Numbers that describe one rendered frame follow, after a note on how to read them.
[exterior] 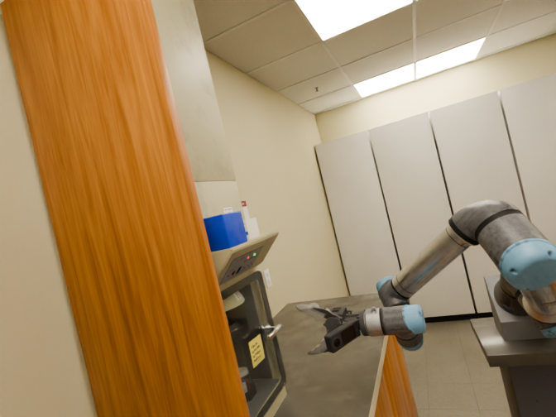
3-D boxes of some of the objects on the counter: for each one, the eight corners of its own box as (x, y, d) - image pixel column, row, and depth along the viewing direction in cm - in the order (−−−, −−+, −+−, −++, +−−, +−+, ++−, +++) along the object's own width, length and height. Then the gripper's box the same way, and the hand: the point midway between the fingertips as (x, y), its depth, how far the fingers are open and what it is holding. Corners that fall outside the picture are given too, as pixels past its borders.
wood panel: (112, 476, 97) (-1, 3, 97) (120, 468, 100) (11, 8, 100) (261, 496, 78) (122, -92, 78) (266, 486, 81) (131, -83, 81)
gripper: (376, 347, 102) (314, 350, 110) (361, 284, 102) (299, 291, 109) (373, 361, 94) (306, 364, 102) (357, 294, 94) (291, 301, 101)
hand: (299, 331), depth 103 cm, fingers open, 14 cm apart
